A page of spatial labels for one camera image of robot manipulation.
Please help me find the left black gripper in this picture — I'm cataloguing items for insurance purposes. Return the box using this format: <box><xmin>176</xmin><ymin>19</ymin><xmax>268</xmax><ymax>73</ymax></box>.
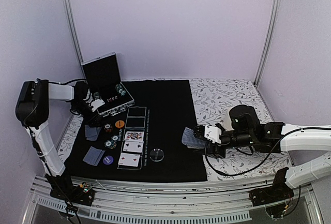
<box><xmin>71</xmin><ymin>100</ymin><xmax>101</xmax><ymax>127</ymax></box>

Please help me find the aluminium poker chip case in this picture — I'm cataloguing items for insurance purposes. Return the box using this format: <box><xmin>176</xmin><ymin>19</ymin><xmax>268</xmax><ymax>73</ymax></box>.
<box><xmin>81</xmin><ymin>52</ymin><xmax>135</xmax><ymax>117</ymax></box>

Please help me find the green white poker chip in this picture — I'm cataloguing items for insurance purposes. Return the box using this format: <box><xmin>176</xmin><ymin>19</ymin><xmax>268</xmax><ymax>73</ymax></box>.
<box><xmin>104</xmin><ymin>140</ymin><xmax>116</xmax><ymax>149</ymax></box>
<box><xmin>111</xmin><ymin>135</ymin><xmax>120</xmax><ymax>142</ymax></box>

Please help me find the blue playing card deck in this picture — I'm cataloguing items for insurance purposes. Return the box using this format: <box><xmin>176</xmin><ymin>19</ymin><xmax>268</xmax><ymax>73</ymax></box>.
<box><xmin>182</xmin><ymin>127</ymin><xmax>206</xmax><ymax>149</ymax></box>

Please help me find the face-up queen card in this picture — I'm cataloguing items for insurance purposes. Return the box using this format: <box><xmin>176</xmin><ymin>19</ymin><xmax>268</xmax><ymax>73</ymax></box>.
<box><xmin>124</xmin><ymin>131</ymin><xmax>144</xmax><ymax>141</ymax></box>

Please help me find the face-up clubs card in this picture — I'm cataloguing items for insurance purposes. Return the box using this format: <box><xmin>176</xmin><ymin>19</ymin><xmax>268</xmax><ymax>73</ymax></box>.
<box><xmin>122</xmin><ymin>141</ymin><xmax>144</xmax><ymax>154</ymax></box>

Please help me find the face-up diamond card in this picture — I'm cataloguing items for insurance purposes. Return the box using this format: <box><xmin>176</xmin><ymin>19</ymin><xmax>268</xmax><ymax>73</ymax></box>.
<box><xmin>118</xmin><ymin>153</ymin><xmax>140</xmax><ymax>167</ymax></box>

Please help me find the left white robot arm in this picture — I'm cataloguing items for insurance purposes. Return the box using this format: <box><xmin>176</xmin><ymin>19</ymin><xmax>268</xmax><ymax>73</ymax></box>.
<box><xmin>15</xmin><ymin>79</ymin><xmax>104</xmax><ymax>177</ymax></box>

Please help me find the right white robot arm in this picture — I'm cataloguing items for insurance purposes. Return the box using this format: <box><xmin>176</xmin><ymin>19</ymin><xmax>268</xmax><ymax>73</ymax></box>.
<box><xmin>194</xmin><ymin>105</ymin><xmax>330</xmax><ymax>201</ymax></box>

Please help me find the left chip stack in case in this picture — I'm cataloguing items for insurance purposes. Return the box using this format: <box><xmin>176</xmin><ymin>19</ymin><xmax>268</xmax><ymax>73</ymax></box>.
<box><xmin>93</xmin><ymin>92</ymin><xmax>101</xmax><ymax>100</ymax></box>

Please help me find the cream white cup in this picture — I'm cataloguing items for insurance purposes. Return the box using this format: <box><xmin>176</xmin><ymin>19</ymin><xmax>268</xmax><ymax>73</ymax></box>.
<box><xmin>222</xmin><ymin>113</ymin><xmax>232</xmax><ymax>131</ymax></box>

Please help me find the red dice row in case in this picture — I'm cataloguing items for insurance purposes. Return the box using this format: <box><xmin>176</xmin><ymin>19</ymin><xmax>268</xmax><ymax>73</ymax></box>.
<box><xmin>107</xmin><ymin>96</ymin><xmax>118</xmax><ymax>102</ymax></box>

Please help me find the green chip stack in case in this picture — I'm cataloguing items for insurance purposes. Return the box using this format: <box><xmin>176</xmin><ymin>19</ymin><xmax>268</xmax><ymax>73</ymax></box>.
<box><xmin>115</xmin><ymin>84</ymin><xmax>126</xmax><ymax>96</ymax></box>

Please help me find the orange big blind button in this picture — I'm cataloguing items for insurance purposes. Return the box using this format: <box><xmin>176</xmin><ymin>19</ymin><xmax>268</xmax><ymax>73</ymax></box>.
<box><xmin>115</xmin><ymin>120</ymin><xmax>125</xmax><ymax>129</ymax></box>

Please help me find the floral white tablecloth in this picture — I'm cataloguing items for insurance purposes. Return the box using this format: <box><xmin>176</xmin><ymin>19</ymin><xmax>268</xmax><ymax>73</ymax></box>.
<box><xmin>58</xmin><ymin>79</ymin><xmax>290</xmax><ymax>183</ymax></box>

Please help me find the purple small blind button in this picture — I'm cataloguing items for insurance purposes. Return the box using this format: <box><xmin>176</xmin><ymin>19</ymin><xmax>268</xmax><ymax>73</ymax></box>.
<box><xmin>102</xmin><ymin>155</ymin><xmax>114</xmax><ymax>166</ymax></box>

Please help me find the black poker mat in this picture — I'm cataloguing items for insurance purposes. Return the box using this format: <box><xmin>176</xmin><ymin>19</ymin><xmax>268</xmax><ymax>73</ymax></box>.
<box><xmin>65</xmin><ymin>80</ymin><xmax>207</xmax><ymax>183</ymax></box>

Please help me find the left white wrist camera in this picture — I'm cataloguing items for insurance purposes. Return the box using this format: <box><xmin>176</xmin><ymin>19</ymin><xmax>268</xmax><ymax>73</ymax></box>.
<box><xmin>89</xmin><ymin>99</ymin><xmax>105</xmax><ymax>112</ymax></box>

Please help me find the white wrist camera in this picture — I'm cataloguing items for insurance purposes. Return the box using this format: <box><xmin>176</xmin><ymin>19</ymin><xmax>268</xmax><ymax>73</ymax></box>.
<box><xmin>193</xmin><ymin>125</ymin><xmax>222</xmax><ymax>144</ymax></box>
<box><xmin>89</xmin><ymin>99</ymin><xmax>105</xmax><ymax>112</ymax></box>

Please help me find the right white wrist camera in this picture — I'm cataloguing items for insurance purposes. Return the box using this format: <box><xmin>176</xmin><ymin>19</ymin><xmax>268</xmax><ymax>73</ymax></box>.
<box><xmin>193</xmin><ymin>125</ymin><xmax>222</xmax><ymax>144</ymax></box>

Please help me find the aluminium front rail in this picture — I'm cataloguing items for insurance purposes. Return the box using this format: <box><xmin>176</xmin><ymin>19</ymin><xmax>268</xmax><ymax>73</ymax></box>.
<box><xmin>21</xmin><ymin>176</ymin><xmax>327</xmax><ymax>223</ymax></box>

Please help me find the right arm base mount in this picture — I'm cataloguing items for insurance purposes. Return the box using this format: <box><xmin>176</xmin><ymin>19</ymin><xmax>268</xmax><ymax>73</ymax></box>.
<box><xmin>249</xmin><ymin>167</ymin><xmax>294</xmax><ymax>219</ymax></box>

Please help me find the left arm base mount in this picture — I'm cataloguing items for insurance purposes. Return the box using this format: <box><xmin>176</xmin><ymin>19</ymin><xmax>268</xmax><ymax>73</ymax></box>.
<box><xmin>46</xmin><ymin>174</ymin><xmax>95</xmax><ymax>206</ymax></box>

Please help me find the left aluminium frame post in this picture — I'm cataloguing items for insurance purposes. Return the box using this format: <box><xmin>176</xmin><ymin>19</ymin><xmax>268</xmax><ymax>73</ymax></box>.
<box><xmin>63</xmin><ymin>0</ymin><xmax>83</xmax><ymax>65</ymax></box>

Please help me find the aluminium frame post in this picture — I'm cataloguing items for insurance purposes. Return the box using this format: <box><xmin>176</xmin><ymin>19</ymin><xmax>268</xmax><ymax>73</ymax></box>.
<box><xmin>253</xmin><ymin>0</ymin><xmax>281</xmax><ymax>88</ymax></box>
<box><xmin>63</xmin><ymin>0</ymin><xmax>83</xmax><ymax>65</ymax></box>

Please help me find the right aluminium frame post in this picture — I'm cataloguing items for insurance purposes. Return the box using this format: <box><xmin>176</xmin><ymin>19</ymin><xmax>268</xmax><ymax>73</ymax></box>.
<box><xmin>253</xmin><ymin>0</ymin><xmax>281</xmax><ymax>88</ymax></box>

